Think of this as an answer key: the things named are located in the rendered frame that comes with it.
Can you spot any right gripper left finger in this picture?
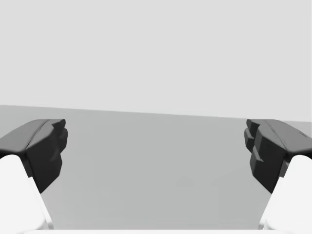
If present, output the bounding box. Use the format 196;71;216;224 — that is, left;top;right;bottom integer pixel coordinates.
0;118;69;231

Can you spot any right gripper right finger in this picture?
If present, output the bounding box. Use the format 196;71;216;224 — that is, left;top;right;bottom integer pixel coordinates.
244;118;312;231

